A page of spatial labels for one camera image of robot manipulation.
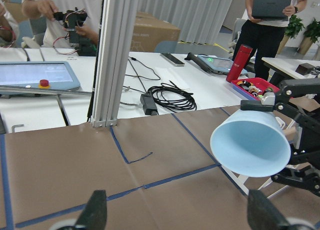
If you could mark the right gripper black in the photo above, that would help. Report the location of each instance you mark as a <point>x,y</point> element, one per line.
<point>306,144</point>

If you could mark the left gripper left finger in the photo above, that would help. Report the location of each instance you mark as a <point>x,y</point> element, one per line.
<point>93,216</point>

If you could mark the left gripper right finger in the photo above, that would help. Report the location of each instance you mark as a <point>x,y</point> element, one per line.
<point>263,215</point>

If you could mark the light blue cup front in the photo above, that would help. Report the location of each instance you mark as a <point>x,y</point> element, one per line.
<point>250,138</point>

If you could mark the red parts tray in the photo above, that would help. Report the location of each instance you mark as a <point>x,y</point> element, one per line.
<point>253,88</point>

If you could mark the red thermos bottle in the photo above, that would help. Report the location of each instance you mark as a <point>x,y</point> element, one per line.
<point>239,62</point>

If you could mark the blue teach pendant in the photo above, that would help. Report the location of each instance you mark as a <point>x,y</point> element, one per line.
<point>211,64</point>
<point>53,75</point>

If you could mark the standing person holding laptop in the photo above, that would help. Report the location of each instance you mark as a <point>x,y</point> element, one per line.
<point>263,36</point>

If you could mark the black power adapter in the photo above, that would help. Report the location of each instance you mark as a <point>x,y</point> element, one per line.
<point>148,105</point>

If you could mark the cardboard box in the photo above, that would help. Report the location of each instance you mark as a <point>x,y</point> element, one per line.
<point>151,34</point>

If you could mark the person holding black device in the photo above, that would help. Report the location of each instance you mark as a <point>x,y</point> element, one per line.
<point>65,18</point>

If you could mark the white wire cup rack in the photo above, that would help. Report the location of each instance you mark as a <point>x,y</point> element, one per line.
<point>255,171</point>

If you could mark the aluminium frame post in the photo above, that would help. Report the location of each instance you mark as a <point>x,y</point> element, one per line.
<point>117,26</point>

